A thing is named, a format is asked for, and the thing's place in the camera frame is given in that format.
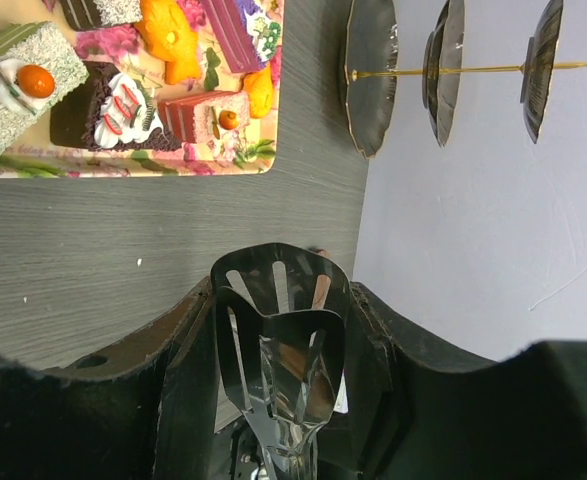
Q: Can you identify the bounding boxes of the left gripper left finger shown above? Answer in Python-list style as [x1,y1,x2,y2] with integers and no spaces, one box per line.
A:
[0,280,219,479]

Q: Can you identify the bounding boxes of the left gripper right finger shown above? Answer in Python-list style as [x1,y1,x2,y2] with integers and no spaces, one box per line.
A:
[345,283,587,479]

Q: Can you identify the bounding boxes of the metal serving tongs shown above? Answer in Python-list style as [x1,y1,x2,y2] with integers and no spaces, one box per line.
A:
[210,243,351,479]

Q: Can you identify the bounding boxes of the floral serving tray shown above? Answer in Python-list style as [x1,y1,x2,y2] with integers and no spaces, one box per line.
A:
[0,1,284,178]

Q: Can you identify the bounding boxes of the purple cake slice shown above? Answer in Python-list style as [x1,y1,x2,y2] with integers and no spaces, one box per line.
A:
[201,0,283,74]

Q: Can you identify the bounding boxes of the pink layered cake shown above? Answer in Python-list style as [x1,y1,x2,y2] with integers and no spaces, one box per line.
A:
[157,91,250,144]

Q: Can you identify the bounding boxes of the chocolate cake slice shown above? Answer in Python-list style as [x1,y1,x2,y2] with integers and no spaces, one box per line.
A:
[49,61,182,152]

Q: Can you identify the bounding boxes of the green white cake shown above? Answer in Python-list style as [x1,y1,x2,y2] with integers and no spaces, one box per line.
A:
[0,21,88,155]

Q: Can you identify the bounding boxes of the orange fish cookie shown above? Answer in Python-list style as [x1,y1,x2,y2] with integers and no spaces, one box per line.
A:
[134,0,201,85]

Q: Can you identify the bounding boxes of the three-tier black cake stand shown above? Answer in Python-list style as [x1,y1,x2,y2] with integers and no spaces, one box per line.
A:
[339,1,580,159]

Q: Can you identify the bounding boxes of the brown white layered cake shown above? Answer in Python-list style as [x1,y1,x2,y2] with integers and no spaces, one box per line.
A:
[59,0,142,32]

